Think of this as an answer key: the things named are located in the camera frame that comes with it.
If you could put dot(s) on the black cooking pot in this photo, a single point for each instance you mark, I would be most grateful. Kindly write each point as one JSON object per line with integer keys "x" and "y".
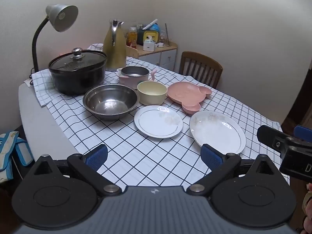
{"x": 78, "y": 82}

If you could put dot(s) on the cream bowl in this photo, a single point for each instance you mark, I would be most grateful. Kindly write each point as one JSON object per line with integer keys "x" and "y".
{"x": 151, "y": 98}

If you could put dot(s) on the yellow box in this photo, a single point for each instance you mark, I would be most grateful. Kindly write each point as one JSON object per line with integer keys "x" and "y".
{"x": 154, "y": 35}

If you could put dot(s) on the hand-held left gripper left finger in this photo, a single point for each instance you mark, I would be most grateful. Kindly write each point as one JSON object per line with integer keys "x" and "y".
{"x": 97, "y": 154}

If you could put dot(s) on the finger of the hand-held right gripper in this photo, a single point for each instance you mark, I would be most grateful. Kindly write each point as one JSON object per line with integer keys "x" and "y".
{"x": 269, "y": 136}
{"x": 303, "y": 132}

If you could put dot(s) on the pink pot with steel insert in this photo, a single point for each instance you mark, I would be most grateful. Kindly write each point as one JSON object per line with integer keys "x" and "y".
{"x": 126, "y": 80}

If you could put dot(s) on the white wooden cabinet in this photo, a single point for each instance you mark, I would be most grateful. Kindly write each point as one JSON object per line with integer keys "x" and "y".
{"x": 165, "y": 56}

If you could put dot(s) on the white checkered tablecloth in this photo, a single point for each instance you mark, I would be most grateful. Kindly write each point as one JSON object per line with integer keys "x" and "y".
{"x": 146, "y": 156}

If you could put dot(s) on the large steel bowl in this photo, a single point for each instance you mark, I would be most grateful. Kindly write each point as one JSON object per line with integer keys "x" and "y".
{"x": 109, "y": 102}

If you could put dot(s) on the round white plate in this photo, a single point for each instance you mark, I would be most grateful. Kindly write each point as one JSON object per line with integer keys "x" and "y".
{"x": 156, "y": 124}

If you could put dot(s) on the light wooden chair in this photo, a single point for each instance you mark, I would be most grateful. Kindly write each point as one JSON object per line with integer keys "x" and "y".
{"x": 132, "y": 51}

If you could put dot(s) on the small white object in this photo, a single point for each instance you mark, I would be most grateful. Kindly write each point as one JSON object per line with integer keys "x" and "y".
{"x": 160, "y": 45}

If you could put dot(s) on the dark wooden chair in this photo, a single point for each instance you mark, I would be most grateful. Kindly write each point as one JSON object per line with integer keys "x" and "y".
{"x": 202, "y": 58}

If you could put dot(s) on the grey desk lamp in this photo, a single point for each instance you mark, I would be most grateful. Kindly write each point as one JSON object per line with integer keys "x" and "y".
{"x": 62, "y": 17}

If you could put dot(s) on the orange juice bottle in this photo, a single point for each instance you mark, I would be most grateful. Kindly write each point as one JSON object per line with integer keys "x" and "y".
{"x": 132, "y": 37}

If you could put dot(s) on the pink bear-shaped plate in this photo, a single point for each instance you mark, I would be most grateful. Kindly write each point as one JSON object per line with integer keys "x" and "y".
{"x": 182, "y": 92}

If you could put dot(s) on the thin metal rod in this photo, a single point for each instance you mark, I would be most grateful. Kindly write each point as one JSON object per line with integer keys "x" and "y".
{"x": 167, "y": 36}

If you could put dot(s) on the person's right hand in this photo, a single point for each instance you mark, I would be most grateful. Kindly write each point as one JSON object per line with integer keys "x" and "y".
{"x": 309, "y": 207}

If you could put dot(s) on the glass jar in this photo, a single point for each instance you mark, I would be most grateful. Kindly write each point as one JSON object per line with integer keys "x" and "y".
{"x": 162, "y": 37}

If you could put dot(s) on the white marker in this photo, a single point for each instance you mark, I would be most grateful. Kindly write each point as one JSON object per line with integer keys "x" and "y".
{"x": 150, "y": 24}

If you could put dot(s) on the glass pot lid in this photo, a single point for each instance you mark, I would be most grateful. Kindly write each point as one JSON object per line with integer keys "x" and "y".
{"x": 82, "y": 62}

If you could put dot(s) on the gold thermos jug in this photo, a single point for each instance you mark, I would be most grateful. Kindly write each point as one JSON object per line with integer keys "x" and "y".
{"x": 114, "y": 53}

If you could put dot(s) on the oval white plate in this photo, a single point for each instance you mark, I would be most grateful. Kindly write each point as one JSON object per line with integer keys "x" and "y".
{"x": 217, "y": 131}

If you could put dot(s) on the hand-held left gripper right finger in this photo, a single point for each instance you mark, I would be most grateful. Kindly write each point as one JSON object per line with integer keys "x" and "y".
{"x": 210, "y": 156}

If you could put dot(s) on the blue and white bag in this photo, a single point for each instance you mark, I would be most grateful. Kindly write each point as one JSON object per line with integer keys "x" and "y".
{"x": 14, "y": 148}

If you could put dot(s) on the dark wooden door frame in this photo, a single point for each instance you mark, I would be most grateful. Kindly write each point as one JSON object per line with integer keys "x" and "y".
{"x": 299, "y": 107}

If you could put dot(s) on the white tissue box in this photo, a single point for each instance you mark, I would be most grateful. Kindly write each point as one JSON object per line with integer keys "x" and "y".
{"x": 149, "y": 45}

